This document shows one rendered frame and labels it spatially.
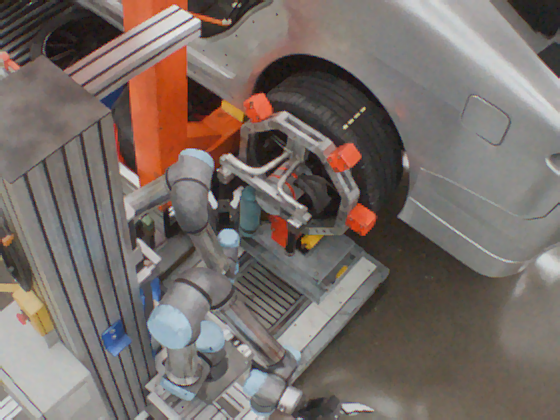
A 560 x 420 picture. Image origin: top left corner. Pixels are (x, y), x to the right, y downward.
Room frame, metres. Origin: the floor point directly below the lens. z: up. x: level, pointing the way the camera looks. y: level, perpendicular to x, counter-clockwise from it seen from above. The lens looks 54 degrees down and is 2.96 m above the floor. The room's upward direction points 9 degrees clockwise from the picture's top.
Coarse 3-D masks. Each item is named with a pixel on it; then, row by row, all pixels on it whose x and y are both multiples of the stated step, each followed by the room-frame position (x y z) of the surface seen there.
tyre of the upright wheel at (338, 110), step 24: (312, 72) 2.03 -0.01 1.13; (288, 96) 1.85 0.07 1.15; (312, 96) 1.85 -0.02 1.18; (336, 96) 1.86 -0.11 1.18; (360, 96) 1.90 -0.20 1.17; (312, 120) 1.76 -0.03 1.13; (336, 120) 1.75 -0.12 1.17; (360, 120) 1.79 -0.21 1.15; (384, 120) 1.84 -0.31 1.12; (336, 144) 1.70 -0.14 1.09; (360, 144) 1.70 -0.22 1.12; (384, 144) 1.76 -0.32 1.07; (360, 168) 1.64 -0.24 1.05; (384, 168) 1.70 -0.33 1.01; (360, 192) 1.63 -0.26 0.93; (384, 192) 1.67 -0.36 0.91; (312, 216) 1.72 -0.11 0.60
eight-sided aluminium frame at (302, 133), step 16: (256, 128) 1.80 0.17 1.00; (272, 128) 1.75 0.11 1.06; (288, 128) 1.72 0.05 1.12; (304, 128) 1.73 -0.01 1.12; (240, 144) 1.83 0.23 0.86; (256, 144) 1.86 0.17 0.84; (304, 144) 1.68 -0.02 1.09; (320, 144) 1.66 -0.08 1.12; (240, 160) 1.82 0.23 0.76; (256, 160) 1.85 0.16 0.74; (320, 160) 1.63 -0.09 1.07; (336, 176) 1.60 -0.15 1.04; (352, 192) 1.58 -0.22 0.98; (352, 208) 1.59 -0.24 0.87; (320, 224) 1.64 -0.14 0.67; (336, 224) 1.57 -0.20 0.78
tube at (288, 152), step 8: (288, 136) 1.71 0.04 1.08; (288, 144) 1.70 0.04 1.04; (288, 152) 1.69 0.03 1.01; (224, 160) 1.63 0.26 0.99; (232, 160) 1.61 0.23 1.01; (280, 160) 1.65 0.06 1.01; (240, 168) 1.59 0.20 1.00; (248, 168) 1.59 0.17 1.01; (256, 168) 1.59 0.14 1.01; (264, 168) 1.60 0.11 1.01; (272, 168) 1.62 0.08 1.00
